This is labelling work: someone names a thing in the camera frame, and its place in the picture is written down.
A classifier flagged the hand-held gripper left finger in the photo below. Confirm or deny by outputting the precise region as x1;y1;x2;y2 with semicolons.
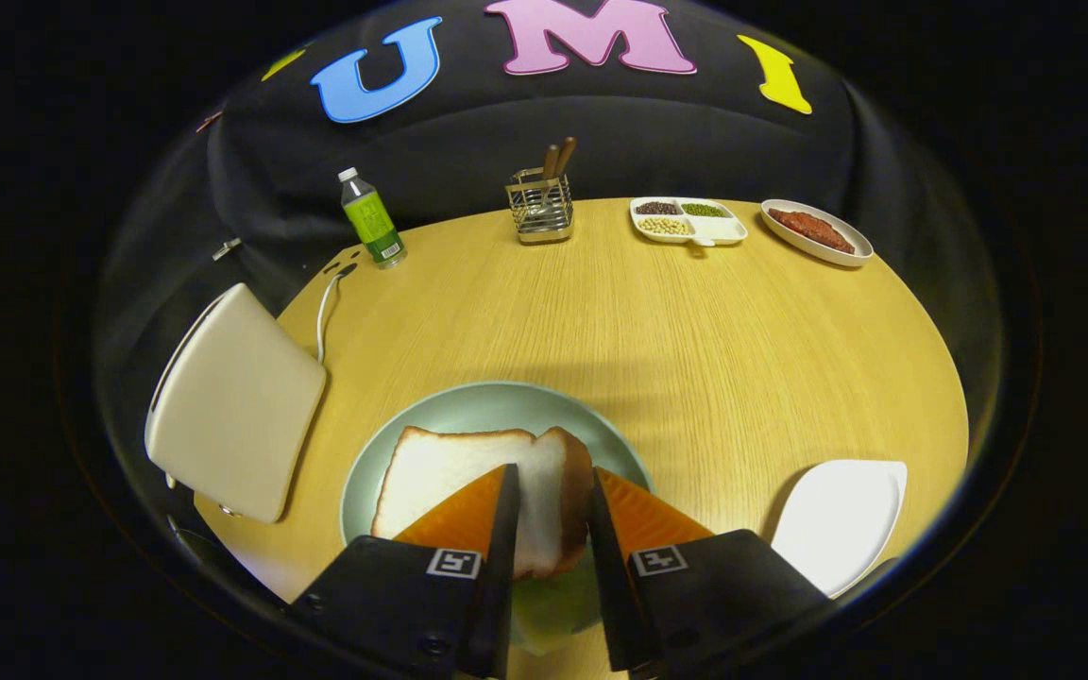
291;463;520;680

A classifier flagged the white divided dish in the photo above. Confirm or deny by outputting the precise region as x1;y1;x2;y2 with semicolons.
630;196;749;248

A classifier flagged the metal wire utensil holder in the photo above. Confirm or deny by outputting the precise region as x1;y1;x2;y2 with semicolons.
506;168;575;245

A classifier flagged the white toaster cable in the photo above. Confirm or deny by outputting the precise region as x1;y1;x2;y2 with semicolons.
315;264;358;365

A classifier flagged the green lettuce leaf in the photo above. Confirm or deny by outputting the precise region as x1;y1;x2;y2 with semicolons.
512;557;602;655

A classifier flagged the white oval plate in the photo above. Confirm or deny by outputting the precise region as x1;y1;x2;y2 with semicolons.
760;199;875;268

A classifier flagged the green label plastic bottle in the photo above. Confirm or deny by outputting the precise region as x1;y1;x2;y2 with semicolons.
338;167;408;270

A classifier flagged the pale green round plate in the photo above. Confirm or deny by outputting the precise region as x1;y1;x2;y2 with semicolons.
341;381;654;655

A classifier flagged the toasted bread slice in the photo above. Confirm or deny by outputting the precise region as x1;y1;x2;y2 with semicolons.
371;426;595;580

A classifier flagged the black backdrop cloth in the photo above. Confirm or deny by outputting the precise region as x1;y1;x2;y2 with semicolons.
95;0;1003;379

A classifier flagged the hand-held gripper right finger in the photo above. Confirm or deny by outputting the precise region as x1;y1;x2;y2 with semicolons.
587;467;830;674

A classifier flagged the white toaster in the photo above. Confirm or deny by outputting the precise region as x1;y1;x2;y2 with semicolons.
144;283;328;524

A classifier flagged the red meat piece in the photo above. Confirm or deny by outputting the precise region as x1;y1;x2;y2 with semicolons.
769;209;856;254

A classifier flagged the white square plate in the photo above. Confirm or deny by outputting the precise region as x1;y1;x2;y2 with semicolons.
771;459;909;600

